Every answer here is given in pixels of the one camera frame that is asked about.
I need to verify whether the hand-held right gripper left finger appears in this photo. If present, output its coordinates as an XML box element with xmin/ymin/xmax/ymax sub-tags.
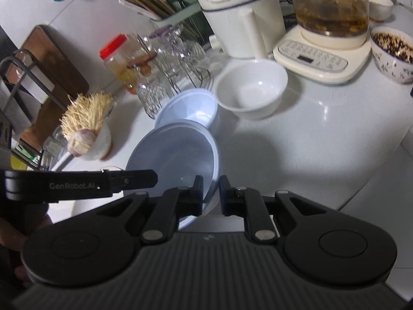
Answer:
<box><xmin>97</xmin><ymin>175</ymin><xmax>205</xmax><ymax>243</ymax></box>

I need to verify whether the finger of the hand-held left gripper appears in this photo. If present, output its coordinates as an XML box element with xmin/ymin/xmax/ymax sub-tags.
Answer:
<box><xmin>108</xmin><ymin>169</ymin><xmax>158</xmax><ymax>190</ymax></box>

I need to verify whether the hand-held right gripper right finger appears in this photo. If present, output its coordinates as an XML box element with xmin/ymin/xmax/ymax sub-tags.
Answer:
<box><xmin>219</xmin><ymin>176</ymin><xmax>326</xmax><ymax>242</ymax></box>

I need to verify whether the pale blue plastic bowl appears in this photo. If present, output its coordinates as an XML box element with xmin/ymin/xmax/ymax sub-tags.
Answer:
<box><xmin>125</xmin><ymin>119</ymin><xmax>223</xmax><ymax>230</ymax></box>
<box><xmin>155</xmin><ymin>89</ymin><xmax>221</xmax><ymax>136</ymax></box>

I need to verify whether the person's left hand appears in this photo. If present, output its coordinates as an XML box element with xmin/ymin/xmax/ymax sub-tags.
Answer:
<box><xmin>0</xmin><ymin>216</ymin><xmax>54</xmax><ymax>253</ymax></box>

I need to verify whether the white drain tray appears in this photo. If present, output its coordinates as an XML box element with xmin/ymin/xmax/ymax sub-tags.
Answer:
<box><xmin>13</xmin><ymin>136</ymin><xmax>75</xmax><ymax>172</ymax></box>

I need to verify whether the garlic bulb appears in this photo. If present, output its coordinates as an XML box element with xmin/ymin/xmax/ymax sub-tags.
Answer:
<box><xmin>67</xmin><ymin>128</ymin><xmax>97</xmax><ymax>156</ymax></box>

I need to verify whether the white bowl holding mushrooms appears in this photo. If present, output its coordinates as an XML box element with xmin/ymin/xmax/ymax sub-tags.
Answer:
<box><xmin>79</xmin><ymin>121</ymin><xmax>113</xmax><ymax>161</ymax></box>

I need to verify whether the white ceramic bowl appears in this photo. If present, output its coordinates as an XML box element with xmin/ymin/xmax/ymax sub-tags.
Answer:
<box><xmin>215</xmin><ymin>59</ymin><xmax>289</xmax><ymax>120</ymax></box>

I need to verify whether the wooden cutting board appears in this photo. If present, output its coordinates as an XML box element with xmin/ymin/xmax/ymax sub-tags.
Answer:
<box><xmin>6</xmin><ymin>25</ymin><xmax>90</xmax><ymax>151</ymax></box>

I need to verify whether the red lid plastic jar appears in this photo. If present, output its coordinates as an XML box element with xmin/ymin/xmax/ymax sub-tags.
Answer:
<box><xmin>99</xmin><ymin>34</ymin><xmax>152</xmax><ymax>95</ymax></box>

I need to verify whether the cluster of glass cups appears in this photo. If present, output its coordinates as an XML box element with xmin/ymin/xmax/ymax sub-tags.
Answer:
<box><xmin>134</xmin><ymin>26</ymin><xmax>207</xmax><ymax>117</ymax></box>

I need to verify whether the black knife rack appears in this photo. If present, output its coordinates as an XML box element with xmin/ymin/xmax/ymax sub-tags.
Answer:
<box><xmin>0</xmin><ymin>49</ymin><xmax>70</xmax><ymax>168</ymax></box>

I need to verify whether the green chopstick holder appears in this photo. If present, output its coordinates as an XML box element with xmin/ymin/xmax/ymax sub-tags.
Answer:
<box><xmin>150</xmin><ymin>0</ymin><xmax>216</xmax><ymax>45</ymax></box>

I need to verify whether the white electric cooking pot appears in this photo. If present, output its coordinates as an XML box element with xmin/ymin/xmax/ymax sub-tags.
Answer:
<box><xmin>192</xmin><ymin>0</ymin><xmax>286</xmax><ymax>59</ymax></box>

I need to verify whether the glass kettle on cream base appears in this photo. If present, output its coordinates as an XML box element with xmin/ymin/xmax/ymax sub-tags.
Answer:
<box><xmin>273</xmin><ymin>0</ymin><xmax>373</xmax><ymax>85</ymax></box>

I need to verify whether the patterned bowl with dark food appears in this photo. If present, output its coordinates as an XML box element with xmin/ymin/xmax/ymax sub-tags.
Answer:
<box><xmin>370</xmin><ymin>26</ymin><xmax>413</xmax><ymax>84</ymax></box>

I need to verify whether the small white cup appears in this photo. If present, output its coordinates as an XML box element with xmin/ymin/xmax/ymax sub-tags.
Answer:
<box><xmin>368</xmin><ymin>0</ymin><xmax>395</xmax><ymax>24</ymax></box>

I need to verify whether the wire cup rack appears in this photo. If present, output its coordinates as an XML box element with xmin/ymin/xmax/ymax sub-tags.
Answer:
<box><xmin>142</xmin><ymin>68</ymin><xmax>214</xmax><ymax>120</ymax></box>

